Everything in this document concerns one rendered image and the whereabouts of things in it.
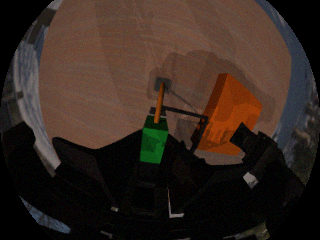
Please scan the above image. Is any black rectangular post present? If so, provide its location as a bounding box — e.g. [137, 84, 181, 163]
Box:
[112, 152, 169, 240]

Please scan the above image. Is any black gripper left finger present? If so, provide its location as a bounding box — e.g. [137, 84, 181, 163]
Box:
[52, 129, 143, 209]

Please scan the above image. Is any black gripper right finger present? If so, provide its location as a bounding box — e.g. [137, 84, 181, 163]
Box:
[164, 133, 251, 215]

